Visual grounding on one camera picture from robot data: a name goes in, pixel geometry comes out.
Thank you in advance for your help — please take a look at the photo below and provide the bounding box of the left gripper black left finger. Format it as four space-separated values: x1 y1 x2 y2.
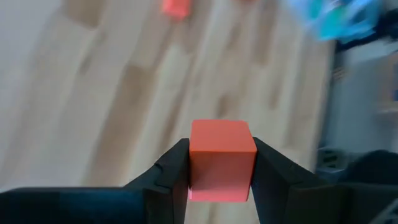
123 138 191 224

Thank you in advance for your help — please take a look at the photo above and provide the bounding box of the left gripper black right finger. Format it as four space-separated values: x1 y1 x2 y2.
250 136 341 224

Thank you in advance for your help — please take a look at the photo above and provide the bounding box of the red cube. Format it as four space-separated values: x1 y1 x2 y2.
187 119 259 203

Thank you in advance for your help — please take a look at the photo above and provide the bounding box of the clear plastic bin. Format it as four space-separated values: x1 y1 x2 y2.
285 0 385 43

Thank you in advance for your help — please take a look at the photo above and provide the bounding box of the red rectangular block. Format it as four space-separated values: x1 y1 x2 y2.
160 0 192 19

